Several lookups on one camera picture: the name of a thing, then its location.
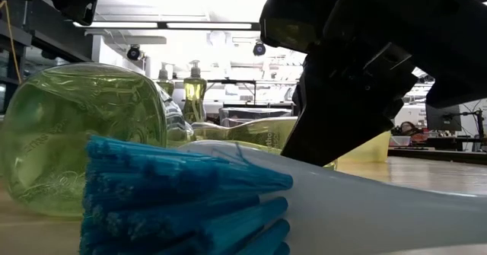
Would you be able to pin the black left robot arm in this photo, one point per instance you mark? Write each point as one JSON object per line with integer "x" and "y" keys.
{"x": 76, "y": 0}

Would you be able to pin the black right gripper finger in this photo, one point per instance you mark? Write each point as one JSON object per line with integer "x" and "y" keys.
{"x": 342, "y": 114}

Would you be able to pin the yellow translucent bin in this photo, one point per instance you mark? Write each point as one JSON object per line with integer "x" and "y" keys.
{"x": 365, "y": 150}

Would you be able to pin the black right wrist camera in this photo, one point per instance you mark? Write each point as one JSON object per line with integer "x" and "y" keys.
{"x": 296, "y": 4}

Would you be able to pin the black round ceiling device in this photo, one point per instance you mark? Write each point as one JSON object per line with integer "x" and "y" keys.
{"x": 259, "y": 49}
{"x": 134, "y": 53}

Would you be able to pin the small white tub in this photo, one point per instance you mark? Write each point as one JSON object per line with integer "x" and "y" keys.
{"x": 400, "y": 141}

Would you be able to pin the overhead light strip bar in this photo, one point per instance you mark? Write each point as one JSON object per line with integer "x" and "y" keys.
{"x": 114, "y": 25}

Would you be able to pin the clear plastic bin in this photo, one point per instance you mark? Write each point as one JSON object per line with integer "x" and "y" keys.
{"x": 251, "y": 114}

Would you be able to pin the blue dish brush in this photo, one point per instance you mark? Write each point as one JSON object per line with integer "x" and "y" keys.
{"x": 171, "y": 194}

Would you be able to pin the black background table frame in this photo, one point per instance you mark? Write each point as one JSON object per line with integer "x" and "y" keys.
{"x": 232, "y": 81}

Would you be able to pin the black computer monitor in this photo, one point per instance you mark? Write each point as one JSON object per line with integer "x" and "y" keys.
{"x": 443, "y": 120}

